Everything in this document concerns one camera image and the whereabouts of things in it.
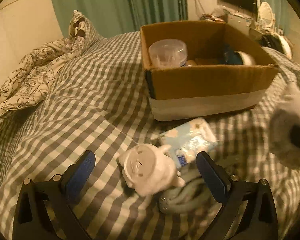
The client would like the grey cabinet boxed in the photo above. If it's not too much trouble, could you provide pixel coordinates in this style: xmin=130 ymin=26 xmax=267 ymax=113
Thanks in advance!
xmin=227 ymin=14 xmax=253 ymax=36

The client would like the white oval vanity mirror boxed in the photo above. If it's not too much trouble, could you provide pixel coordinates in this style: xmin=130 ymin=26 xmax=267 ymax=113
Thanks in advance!
xmin=258 ymin=2 xmax=275 ymax=29

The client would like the floral patterned blanket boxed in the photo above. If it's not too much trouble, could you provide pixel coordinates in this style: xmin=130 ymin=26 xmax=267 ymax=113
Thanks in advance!
xmin=0 ymin=36 xmax=84 ymax=116

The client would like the brown cardboard box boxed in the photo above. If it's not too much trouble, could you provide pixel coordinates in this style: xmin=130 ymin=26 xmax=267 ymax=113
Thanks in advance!
xmin=140 ymin=21 xmax=279 ymax=121

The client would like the clear floss pick jar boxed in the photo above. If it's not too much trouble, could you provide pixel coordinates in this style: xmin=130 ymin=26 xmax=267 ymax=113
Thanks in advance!
xmin=148 ymin=38 xmax=188 ymax=68

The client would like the brown tape roll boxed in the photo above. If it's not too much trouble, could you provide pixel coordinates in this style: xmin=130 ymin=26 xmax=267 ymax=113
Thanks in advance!
xmin=224 ymin=50 xmax=256 ymax=66

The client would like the blue tissue pack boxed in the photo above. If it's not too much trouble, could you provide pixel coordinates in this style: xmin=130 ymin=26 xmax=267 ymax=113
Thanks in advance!
xmin=160 ymin=117 xmax=217 ymax=169

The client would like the checkered pillow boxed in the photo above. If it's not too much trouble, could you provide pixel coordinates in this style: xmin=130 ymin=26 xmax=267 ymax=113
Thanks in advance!
xmin=68 ymin=10 xmax=103 ymax=51

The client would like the black and white bag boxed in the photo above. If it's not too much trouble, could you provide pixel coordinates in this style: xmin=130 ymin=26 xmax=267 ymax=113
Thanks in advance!
xmin=258 ymin=33 xmax=292 ymax=60

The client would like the grey checkered duvet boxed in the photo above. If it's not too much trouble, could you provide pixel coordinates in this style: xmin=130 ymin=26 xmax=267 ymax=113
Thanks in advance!
xmin=0 ymin=32 xmax=300 ymax=239

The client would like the green curtain at right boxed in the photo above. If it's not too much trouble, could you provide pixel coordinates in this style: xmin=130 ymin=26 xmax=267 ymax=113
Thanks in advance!
xmin=261 ymin=0 xmax=293 ymax=36

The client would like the green curtain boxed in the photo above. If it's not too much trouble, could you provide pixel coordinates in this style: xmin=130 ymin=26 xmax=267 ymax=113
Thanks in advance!
xmin=52 ymin=0 xmax=187 ymax=37
xmin=261 ymin=0 xmax=293 ymax=36

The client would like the white plush toy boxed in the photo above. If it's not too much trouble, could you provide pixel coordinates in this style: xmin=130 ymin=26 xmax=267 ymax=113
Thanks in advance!
xmin=118 ymin=144 xmax=186 ymax=197

